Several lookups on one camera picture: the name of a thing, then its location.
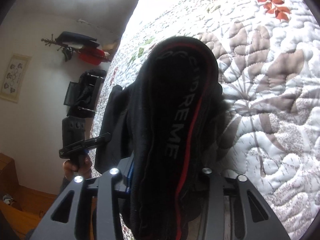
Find framed wall picture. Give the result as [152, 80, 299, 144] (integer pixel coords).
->
[0, 53, 32, 103]

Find wooden cabinet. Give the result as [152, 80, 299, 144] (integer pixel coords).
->
[0, 152, 18, 204]

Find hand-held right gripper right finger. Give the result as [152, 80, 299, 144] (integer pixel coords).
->
[197, 167, 292, 240]

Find person's left hand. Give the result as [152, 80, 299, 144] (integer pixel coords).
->
[62, 156, 93, 180]

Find black pants with red stripe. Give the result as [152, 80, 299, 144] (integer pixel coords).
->
[94, 36, 232, 240]

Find floral quilted bedspread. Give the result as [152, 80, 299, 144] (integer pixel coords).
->
[91, 0, 320, 240]

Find person's left forearm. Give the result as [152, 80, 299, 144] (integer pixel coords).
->
[58, 176, 77, 198]

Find wooden coat rack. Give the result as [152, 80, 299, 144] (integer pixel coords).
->
[41, 34, 113, 63]

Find black chair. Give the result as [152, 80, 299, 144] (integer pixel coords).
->
[64, 69, 107, 117]

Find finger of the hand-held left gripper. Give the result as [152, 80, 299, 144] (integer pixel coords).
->
[64, 133, 112, 155]

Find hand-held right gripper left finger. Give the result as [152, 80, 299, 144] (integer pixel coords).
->
[37, 159, 137, 240]

